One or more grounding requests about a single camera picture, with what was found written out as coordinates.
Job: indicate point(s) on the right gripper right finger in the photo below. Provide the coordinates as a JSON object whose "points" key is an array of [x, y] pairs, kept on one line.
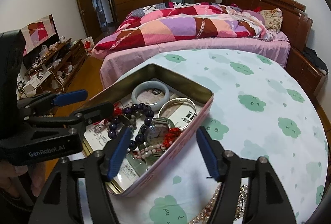
{"points": [[267, 201]]}

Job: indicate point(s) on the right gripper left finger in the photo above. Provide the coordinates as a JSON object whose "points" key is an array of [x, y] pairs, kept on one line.
{"points": [[59, 201]]}

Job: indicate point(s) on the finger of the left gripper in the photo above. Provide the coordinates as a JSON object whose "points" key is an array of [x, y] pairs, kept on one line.
{"points": [[50, 100], [78, 120]]}

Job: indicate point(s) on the person's left hand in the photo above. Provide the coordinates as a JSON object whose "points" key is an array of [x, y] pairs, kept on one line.
{"points": [[9, 172]]}

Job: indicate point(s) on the wooden tv cabinet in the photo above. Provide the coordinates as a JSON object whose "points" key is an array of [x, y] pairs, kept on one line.
{"points": [[53, 72]]}

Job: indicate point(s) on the pink bed sheet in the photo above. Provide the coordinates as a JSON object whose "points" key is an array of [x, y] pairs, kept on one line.
{"points": [[116, 64]]}

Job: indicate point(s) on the silver wrist watch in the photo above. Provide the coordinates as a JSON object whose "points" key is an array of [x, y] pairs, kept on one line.
{"points": [[157, 130]]}

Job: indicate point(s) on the pink metal tin box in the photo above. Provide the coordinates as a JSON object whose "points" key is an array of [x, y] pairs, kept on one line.
{"points": [[152, 72]]}

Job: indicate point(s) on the red and white paper bag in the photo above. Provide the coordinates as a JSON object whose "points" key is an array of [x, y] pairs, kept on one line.
{"points": [[88, 45]]}

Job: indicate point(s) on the green jade bangle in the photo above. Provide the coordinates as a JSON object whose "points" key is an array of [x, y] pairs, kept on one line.
{"points": [[142, 160]]}

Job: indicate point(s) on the silver bangle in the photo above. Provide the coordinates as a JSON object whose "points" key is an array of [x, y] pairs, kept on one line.
{"points": [[180, 111]]}

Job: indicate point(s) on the flat television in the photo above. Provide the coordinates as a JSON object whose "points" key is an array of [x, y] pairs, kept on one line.
{"points": [[36, 34]]}

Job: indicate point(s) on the green cloud tablecloth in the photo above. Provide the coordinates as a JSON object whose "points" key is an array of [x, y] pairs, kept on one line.
{"points": [[258, 110]]}

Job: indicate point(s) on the patchwork quilt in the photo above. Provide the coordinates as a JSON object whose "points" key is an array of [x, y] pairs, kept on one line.
{"points": [[171, 21]]}

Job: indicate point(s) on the wooden nightstand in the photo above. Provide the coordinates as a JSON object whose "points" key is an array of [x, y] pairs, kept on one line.
{"points": [[309, 77]]}

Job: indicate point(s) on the dark clothes on nightstand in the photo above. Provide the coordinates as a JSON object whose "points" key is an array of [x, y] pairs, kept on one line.
{"points": [[317, 62]]}

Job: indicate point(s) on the floral pillow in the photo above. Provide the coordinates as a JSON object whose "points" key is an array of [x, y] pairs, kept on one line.
{"points": [[272, 19]]}

